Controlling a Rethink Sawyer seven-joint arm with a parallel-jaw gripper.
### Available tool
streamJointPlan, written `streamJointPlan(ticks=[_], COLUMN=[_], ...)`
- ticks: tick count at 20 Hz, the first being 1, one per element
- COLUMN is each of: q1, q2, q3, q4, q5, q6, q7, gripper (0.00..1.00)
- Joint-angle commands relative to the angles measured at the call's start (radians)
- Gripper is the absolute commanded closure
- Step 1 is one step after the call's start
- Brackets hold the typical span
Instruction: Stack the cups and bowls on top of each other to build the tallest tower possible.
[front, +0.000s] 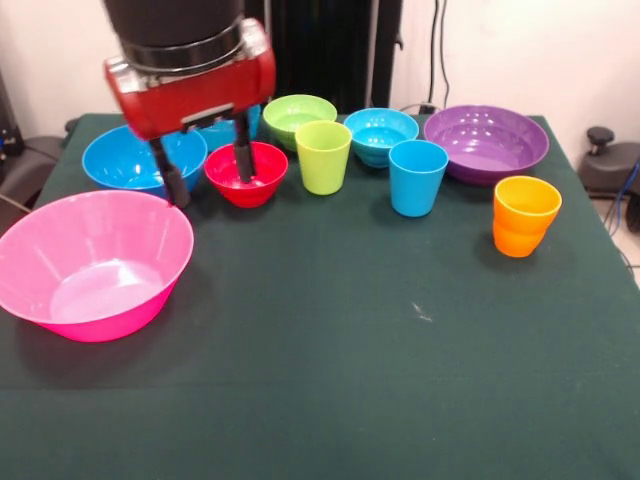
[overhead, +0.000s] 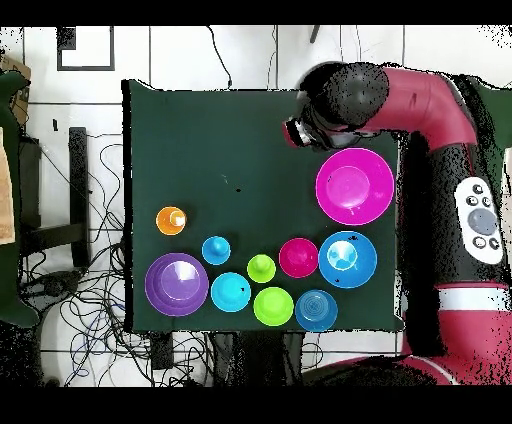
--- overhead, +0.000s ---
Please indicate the cardboard box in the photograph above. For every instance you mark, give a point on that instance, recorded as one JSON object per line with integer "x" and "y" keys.
{"x": 16, "y": 66}

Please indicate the dark green tablecloth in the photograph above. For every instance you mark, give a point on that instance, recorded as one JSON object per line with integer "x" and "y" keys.
{"x": 240, "y": 140}

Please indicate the small green bowl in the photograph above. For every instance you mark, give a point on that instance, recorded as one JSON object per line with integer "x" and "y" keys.
{"x": 273, "y": 306}

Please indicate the black pedestal column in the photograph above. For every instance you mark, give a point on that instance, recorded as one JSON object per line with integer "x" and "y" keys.
{"x": 256, "y": 360}

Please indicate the small cyan bowl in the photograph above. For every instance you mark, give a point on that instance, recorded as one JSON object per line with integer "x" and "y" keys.
{"x": 230, "y": 294}

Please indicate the large purple bowl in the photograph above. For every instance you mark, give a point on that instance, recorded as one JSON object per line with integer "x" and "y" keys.
{"x": 176, "y": 296}

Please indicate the small red bowl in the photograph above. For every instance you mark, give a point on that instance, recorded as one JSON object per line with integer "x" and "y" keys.
{"x": 298, "y": 258}

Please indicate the large blue bowl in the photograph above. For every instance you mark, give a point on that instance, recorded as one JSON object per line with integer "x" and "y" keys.
{"x": 360, "y": 274}

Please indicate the small blue bowl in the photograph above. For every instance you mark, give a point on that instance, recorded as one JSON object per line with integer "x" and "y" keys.
{"x": 316, "y": 310}

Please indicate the large pink bowl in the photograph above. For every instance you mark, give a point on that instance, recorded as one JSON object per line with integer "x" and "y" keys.
{"x": 354, "y": 186}

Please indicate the orange cup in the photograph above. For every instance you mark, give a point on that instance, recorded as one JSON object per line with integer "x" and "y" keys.
{"x": 164, "y": 220}

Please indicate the tan cardboard panel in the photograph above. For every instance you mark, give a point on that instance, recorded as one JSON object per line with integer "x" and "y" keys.
{"x": 6, "y": 192}

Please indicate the green cup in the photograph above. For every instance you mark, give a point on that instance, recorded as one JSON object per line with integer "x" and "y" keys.
{"x": 261, "y": 270}

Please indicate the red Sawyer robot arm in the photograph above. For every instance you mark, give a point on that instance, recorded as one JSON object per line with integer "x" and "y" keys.
{"x": 424, "y": 100}

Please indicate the black floor marker frame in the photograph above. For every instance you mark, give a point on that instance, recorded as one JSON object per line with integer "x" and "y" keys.
{"x": 66, "y": 38}

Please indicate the blue cup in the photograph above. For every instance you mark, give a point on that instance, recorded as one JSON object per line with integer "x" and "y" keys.
{"x": 216, "y": 252}

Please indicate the dark grey machine base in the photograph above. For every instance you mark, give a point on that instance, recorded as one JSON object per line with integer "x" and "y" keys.
{"x": 56, "y": 284}

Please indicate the white stacked boxes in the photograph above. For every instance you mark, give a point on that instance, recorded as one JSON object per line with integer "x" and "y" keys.
{"x": 508, "y": 192}

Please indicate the green cloth side table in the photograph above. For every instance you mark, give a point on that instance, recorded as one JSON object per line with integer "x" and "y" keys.
{"x": 500, "y": 108}
{"x": 8, "y": 280}

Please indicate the black metal frame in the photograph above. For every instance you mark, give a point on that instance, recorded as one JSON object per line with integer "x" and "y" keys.
{"x": 79, "y": 180}

